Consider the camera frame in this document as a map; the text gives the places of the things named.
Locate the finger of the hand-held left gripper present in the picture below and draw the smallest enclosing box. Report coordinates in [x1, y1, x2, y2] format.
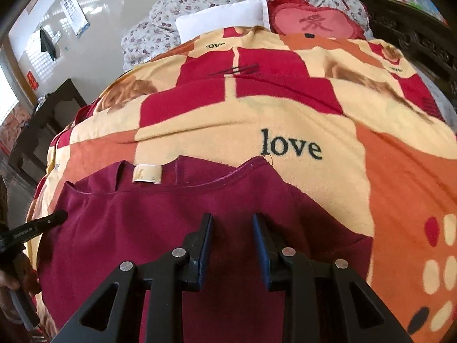
[0, 210, 69, 255]

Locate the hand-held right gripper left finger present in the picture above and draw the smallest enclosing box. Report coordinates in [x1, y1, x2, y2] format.
[53, 213, 215, 343]

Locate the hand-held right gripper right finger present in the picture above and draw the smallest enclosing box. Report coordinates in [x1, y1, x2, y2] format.
[252, 213, 415, 343]

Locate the maroon sweater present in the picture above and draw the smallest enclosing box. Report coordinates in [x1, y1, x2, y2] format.
[36, 155, 374, 343]

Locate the person's left hand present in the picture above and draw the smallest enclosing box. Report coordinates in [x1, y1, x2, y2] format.
[0, 270, 22, 324]

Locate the dark wooden table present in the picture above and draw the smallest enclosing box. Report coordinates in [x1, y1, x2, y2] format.
[9, 79, 88, 176]

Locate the orange yellow printed blanket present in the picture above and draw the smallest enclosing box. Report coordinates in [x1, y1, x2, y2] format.
[27, 25, 457, 343]

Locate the dark hanging cloth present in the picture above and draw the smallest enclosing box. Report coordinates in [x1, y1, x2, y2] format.
[39, 27, 58, 60]

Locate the floral quilt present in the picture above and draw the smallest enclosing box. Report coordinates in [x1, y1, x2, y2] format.
[121, 0, 368, 72]

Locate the white pillow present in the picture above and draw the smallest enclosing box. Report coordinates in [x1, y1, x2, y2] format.
[175, 0, 270, 43]

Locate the red heart-shaped cushion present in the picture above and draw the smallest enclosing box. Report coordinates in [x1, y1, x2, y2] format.
[267, 0, 366, 40]

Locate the dark carved wooden headboard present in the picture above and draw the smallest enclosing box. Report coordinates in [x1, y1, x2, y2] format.
[352, 0, 457, 97]

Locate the wall poster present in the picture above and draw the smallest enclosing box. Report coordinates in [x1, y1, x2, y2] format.
[61, 0, 91, 38]

